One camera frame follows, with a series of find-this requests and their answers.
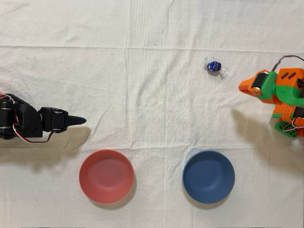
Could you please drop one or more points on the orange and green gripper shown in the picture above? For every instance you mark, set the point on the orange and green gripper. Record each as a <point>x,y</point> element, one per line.
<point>256,83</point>

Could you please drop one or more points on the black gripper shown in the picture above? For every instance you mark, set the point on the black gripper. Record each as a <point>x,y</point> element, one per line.
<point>57,120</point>

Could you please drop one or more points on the blue candy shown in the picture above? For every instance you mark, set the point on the blue candy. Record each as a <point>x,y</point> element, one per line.
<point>213,66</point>

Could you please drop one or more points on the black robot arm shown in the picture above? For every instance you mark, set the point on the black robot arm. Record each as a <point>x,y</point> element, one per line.
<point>26,118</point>

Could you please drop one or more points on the green arm base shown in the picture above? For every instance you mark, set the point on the green arm base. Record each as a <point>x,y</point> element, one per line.
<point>286,129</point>

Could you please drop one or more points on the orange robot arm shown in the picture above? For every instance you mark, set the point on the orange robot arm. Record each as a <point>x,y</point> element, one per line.
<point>288,95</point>

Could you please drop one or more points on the pink bowl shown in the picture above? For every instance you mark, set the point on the pink bowl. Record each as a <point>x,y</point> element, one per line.
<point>106,176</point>

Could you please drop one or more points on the blue bowl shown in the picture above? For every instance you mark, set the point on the blue bowl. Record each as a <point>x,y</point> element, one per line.
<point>208,177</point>

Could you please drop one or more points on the white tablecloth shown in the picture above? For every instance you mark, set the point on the white tablecloth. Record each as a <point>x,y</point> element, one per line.
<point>152,83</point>

